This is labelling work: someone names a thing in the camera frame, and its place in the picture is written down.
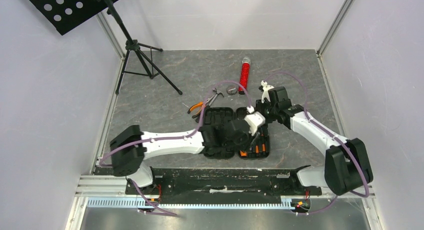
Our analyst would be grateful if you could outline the thin orange black screwdriver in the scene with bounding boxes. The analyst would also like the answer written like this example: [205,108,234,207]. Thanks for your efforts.
[255,144,261,154]

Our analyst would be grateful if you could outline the black plastic tool case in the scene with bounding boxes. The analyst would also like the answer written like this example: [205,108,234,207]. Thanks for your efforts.
[199,107,271,160]

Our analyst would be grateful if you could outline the steel claw hammer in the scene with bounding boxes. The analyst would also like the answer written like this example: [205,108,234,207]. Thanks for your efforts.
[205,88,224,107]

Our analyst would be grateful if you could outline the orange handle pliers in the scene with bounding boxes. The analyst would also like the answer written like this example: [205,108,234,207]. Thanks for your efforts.
[187,98,210,122]

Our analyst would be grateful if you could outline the large orange handle screwdriver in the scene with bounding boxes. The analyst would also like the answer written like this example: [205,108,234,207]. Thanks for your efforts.
[239,151,248,158]

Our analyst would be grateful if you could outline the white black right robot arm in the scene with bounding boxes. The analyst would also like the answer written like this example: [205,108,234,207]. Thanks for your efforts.
[255,81,374,197]

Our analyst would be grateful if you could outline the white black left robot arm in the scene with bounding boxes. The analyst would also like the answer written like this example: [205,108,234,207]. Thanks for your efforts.
[108,111,265,194]

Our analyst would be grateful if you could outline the black music stand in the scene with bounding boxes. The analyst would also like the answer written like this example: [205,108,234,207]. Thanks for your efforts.
[19,0,184,96]

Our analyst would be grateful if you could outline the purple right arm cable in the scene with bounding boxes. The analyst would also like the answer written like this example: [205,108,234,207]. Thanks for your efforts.
[259,71,371,217]

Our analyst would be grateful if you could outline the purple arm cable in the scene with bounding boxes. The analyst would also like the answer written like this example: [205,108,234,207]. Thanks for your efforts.
[259,71,371,217]
[98,80,254,218]

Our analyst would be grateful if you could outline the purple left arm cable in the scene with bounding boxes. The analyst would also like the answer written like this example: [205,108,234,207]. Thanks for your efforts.
[98,80,254,218]

